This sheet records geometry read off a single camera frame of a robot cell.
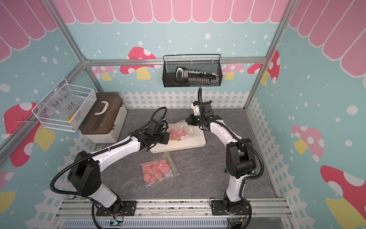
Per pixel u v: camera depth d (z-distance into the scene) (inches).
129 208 29.1
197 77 34.9
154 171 33.2
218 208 29.1
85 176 17.3
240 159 19.3
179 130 35.6
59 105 26.5
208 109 28.7
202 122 27.9
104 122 33.3
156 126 26.0
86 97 32.1
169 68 37.3
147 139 24.9
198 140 39.4
